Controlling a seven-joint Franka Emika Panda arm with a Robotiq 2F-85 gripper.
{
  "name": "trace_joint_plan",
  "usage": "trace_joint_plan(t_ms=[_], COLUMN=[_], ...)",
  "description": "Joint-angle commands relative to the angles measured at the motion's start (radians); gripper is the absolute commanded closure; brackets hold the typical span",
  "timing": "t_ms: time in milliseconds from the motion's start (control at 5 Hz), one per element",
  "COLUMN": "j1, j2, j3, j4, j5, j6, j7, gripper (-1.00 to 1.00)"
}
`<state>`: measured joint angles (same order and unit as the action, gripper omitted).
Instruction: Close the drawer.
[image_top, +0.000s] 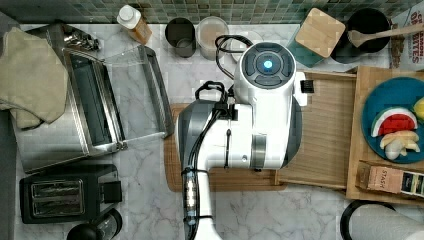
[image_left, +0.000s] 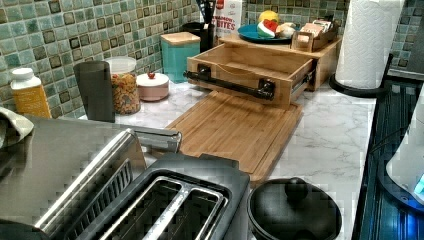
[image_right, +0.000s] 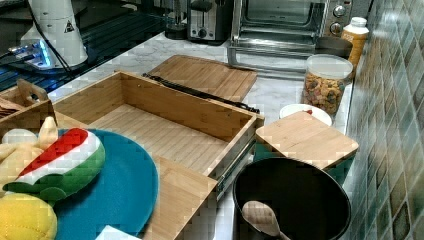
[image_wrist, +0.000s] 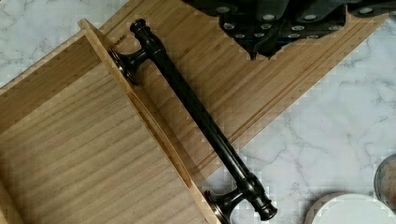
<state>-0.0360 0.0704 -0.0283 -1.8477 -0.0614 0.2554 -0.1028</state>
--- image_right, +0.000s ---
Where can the yellow plush fruit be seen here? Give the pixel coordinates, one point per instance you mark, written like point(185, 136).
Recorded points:
point(24, 217)

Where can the black utensil pot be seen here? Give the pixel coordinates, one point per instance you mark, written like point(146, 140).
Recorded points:
point(308, 203)

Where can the large wooden cutting board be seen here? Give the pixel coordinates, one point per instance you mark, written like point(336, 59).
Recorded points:
point(210, 76)

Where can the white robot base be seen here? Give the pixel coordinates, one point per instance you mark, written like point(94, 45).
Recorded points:
point(54, 40)

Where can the teal canister with wooden lid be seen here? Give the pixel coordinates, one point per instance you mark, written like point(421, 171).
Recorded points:
point(303, 137)

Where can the wooden tea bag box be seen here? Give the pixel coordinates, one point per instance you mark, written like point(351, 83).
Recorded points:
point(25, 106)

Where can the silver toaster oven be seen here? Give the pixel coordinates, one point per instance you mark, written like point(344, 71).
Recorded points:
point(287, 29)

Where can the plush watermelon slice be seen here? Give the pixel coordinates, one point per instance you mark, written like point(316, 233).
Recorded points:
point(65, 167)

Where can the teal round plate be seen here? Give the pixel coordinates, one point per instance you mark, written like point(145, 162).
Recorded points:
point(123, 195)

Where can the wooden drawer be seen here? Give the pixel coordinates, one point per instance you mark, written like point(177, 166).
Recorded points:
point(206, 136)

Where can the black silver toaster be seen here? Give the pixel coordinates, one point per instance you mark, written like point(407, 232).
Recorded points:
point(209, 21)

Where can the wooden spoon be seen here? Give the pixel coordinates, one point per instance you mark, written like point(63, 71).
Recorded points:
point(263, 218)

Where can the orange bottle white cap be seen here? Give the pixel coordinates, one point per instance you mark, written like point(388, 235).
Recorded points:
point(356, 33)

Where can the clear cereal jar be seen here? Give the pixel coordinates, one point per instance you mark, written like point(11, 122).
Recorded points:
point(325, 81)

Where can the white paper sheet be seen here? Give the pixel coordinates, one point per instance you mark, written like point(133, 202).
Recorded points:
point(111, 233)

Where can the beige plush toy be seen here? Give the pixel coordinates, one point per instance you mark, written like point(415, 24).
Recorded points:
point(20, 147)

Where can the white pink lidded bowl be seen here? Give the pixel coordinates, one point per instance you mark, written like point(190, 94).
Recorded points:
point(313, 111)

